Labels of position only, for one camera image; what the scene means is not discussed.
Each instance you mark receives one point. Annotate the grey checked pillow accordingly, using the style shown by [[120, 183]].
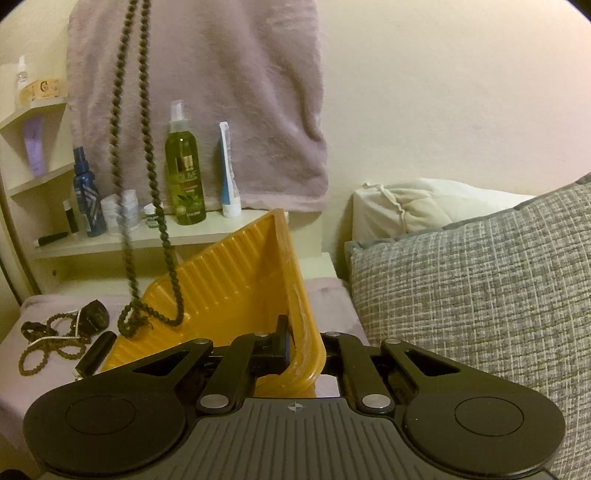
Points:
[[507, 293]]

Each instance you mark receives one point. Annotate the orange plastic tray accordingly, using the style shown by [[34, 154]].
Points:
[[241, 285]]

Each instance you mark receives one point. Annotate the purple tube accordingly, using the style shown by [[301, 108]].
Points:
[[33, 141]]

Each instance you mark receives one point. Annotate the black white lip balm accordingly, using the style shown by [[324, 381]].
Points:
[[70, 216]]

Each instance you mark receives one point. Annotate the white pillow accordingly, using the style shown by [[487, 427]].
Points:
[[392, 211]]

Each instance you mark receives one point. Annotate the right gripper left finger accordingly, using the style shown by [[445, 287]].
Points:
[[231, 372]]

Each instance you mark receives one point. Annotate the dark green small tube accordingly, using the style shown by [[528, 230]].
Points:
[[48, 239]]

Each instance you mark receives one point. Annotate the small clear bottle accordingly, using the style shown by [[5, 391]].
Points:
[[22, 74]]

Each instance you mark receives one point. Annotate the white cream jar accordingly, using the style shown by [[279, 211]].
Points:
[[124, 210]]

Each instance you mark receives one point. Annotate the pink hanging towel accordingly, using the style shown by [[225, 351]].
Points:
[[253, 64]]

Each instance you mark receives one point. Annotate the small cardboard box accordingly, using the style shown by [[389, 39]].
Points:
[[42, 89]]

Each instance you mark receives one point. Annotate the blue spray bottle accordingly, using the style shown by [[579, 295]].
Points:
[[87, 195]]

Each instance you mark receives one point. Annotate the black smart watch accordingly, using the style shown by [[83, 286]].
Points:
[[93, 318]]

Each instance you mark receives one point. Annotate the green olive spray bottle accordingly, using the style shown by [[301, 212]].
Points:
[[183, 176]]

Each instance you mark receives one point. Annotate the cream wooden shelf unit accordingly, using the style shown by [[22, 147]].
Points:
[[80, 265]]

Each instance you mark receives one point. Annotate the black cylinder case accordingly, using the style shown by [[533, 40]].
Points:
[[94, 357]]

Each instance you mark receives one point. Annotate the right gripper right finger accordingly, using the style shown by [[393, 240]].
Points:
[[360, 383]]

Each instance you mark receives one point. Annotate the small green-label jar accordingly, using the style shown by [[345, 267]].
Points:
[[150, 216]]

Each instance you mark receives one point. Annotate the blue white tube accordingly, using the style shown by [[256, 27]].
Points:
[[231, 203]]

